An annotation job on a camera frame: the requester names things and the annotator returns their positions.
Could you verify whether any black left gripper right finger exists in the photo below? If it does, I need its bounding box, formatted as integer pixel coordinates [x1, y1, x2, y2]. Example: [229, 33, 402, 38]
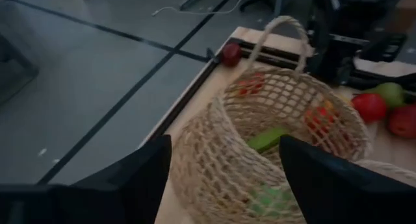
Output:
[278, 134, 416, 224]

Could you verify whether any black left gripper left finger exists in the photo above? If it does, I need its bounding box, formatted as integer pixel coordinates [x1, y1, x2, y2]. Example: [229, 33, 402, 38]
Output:
[71, 134, 172, 224]

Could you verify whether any red round fruit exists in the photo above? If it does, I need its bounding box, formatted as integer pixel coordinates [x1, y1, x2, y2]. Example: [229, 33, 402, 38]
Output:
[304, 99, 339, 136]

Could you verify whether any green bell pepper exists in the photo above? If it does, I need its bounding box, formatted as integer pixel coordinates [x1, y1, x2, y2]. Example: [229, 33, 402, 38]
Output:
[246, 126, 295, 218]

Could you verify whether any green pear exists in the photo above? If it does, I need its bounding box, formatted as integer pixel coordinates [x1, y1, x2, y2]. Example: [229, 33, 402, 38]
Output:
[363, 82, 406, 110]

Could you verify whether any dark red apple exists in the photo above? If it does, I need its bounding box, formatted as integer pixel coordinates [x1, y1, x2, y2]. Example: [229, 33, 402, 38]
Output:
[220, 42, 242, 68]

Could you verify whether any woven wicker basket with handles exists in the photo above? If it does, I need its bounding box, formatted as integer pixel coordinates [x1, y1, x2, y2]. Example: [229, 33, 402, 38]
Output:
[168, 15, 416, 224]

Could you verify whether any white cable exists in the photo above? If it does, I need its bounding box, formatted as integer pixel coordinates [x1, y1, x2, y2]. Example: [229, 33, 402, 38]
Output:
[151, 0, 253, 18]

